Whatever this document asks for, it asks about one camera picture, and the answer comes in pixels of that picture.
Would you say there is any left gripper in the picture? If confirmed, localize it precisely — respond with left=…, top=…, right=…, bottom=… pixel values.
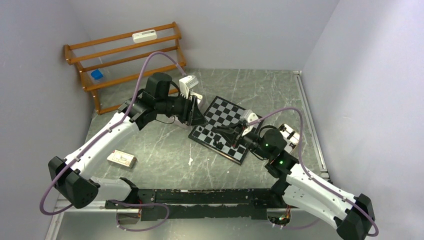
left=156, top=90, right=209, bottom=126

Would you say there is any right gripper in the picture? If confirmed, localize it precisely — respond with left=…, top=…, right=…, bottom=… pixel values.
left=216, top=121, right=271, bottom=160

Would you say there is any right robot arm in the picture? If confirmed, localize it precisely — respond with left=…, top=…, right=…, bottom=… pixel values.
left=215, top=123, right=375, bottom=240

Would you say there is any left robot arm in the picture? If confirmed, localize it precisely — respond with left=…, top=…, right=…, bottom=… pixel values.
left=48, top=72, right=207, bottom=209

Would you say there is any pink tin of white pieces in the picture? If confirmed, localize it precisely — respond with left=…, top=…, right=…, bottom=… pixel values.
left=173, top=95, right=199, bottom=126

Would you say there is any black chess king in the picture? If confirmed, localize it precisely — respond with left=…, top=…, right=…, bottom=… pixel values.
left=216, top=142, right=224, bottom=150

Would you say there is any gold tin of black pieces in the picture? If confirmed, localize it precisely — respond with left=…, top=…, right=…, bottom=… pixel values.
left=278, top=123, right=300, bottom=155

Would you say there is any chessboard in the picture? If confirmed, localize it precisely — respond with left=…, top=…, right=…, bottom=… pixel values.
left=188, top=96, right=266, bottom=166

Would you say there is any small card box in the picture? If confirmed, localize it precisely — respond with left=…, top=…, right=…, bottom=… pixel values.
left=106, top=150, right=137, bottom=168

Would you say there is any white box on rack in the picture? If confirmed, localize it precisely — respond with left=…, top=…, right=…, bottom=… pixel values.
left=132, top=29, right=158, bottom=44

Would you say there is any wooden shelf rack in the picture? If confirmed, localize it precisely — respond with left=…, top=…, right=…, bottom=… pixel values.
left=63, top=22, right=187, bottom=115

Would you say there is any blue cap container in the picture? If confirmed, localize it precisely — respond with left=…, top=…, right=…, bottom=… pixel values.
left=90, top=69, right=104, bottom=81

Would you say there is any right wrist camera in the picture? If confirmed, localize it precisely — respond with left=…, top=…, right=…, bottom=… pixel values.
left=240, top=109, right=259, bottom=137

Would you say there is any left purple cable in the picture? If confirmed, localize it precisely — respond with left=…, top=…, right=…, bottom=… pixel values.
left=39, top=51, right=187, bottom=233

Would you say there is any purple cable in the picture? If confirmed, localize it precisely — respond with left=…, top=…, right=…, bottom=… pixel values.
left=39, top=51, right=187, bottom=233
left=246, top=106, right=380, bottom=238

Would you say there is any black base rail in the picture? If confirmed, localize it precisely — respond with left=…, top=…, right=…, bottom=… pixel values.
left=104, top=188, right=288, bottom=221

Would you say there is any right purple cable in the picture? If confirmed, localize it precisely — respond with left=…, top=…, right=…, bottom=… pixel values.
left=246, top=106, right=380, bottom=238

